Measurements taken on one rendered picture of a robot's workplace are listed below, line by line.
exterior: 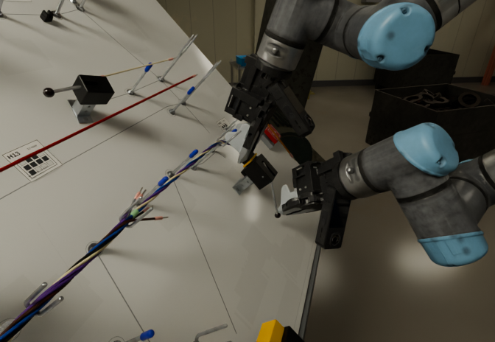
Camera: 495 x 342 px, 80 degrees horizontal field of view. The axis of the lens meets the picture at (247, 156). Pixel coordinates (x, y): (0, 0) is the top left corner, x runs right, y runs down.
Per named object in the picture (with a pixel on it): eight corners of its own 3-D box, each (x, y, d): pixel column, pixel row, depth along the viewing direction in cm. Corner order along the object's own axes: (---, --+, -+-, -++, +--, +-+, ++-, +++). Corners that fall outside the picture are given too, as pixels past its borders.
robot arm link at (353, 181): (393, 194, 48) (359, 190, 44) (370, 201, 51) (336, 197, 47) (382, 152, 51) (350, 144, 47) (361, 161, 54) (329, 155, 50)
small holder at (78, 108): (27, 100, 44) (41, 67, 40) (87, 100, 51) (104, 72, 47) (39, 126, 43) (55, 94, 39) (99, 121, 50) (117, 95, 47)
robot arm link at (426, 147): (453, 186, 36) (418, 124, 37) (376, 206, 44) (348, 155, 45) (471, 165, 41) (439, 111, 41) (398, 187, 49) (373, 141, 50)
